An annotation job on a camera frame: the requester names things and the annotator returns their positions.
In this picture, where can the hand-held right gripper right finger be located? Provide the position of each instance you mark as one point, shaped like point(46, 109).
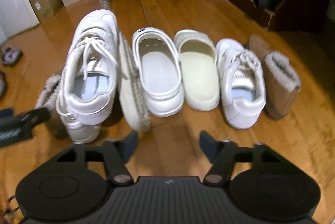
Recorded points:
point(206, 143)

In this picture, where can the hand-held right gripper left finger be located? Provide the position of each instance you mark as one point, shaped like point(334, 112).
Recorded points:
point(132, 142)

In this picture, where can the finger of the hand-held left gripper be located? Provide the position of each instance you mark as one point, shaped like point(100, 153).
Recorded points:
point(38, 115)

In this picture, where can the white lace-up sneaker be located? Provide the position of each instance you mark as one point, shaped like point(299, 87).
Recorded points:
point(243, 87)
point(89, 64)

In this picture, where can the white clog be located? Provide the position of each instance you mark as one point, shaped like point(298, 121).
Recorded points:
point(159, 77)

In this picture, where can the cream slipper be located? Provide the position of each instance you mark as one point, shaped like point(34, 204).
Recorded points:
point(199, 74)
point(133, 87)

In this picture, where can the grey slipper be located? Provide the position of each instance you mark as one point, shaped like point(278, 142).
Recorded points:
point(11, 56)

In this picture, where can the white door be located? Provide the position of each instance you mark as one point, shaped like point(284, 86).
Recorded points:
point(15, 4)

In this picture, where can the clear plastic wrap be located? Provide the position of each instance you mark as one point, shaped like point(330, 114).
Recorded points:
point(104, 3)

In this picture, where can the dark blue object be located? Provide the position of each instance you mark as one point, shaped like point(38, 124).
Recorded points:
point(261, 2)

